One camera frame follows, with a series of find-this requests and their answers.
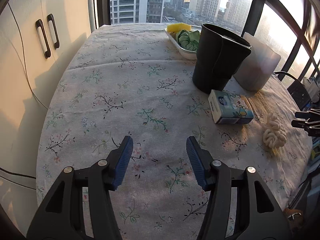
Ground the white tray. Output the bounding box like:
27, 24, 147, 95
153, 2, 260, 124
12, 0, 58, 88
164, 23, 201, 60

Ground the black bucket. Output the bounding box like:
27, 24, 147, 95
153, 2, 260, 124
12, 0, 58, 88
193, 23, 252, 94

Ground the white ribbed bin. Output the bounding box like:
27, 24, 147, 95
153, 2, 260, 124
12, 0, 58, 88
233, 33, 281, 92

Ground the right black cabinet handle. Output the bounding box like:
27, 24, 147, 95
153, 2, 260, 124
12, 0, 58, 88
47, 14, 60, 49

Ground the black cabinet handle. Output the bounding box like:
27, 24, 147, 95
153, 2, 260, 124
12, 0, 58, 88
35, 18, 51, 59
47, 14, 60, 49

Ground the black mesh chair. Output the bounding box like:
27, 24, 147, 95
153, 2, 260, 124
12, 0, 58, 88
274, 71, 312, 111

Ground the floral tablecloth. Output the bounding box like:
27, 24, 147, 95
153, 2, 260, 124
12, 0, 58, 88
36, 24, 312, 239

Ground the cream chenille scrubber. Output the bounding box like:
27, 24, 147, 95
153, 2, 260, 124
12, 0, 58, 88
263, 113, 287, 149

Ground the green striped cloth in tray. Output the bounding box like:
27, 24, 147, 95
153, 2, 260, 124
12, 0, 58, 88
175, 30, 201, 51

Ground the left black cabinet handle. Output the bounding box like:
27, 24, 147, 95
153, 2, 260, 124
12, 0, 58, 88
35, 18, 51, 59

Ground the white cabinet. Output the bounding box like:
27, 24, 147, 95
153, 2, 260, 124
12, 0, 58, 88
1, 0, 91, 234

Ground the yellow sponge in tray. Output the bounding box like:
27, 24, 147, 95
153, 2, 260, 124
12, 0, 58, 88
167, 23, 191, 33

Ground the tissue pack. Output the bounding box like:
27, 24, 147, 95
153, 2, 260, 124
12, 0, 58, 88
208, 90, 254, 125

